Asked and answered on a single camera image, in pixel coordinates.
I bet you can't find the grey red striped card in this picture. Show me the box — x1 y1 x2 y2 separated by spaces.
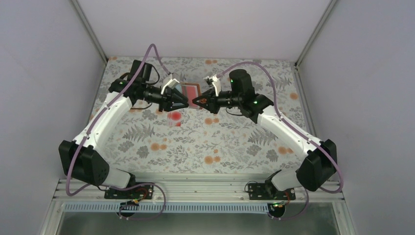
182 84 199 103

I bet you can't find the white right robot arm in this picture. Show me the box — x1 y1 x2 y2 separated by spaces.
192 69 337 191

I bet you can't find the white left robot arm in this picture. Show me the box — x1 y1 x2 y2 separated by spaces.
58 60 188 189

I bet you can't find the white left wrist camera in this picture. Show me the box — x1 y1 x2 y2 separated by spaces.
161 73 180 94

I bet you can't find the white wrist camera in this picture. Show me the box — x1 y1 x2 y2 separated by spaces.
161 73 180 94
204 75 222 97

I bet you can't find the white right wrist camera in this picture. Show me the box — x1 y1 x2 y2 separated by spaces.
204 75 222 97

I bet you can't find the aluminium corner frame post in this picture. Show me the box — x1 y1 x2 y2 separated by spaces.
294 0 338 70

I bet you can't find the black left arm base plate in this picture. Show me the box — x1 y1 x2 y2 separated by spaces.
104 182 154 200

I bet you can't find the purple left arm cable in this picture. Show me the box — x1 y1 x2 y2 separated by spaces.
65 44 171 221

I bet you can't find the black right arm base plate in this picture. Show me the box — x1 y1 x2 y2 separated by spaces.
244 181 296 201

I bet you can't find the aluminium mounting rail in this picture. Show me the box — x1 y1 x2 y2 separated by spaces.
53 173 345 203

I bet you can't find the left aluminium corner post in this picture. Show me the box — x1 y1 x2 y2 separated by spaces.
69 0 108 65

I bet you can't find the blue slotted cable duct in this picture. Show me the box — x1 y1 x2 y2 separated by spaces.
63 202 268 214

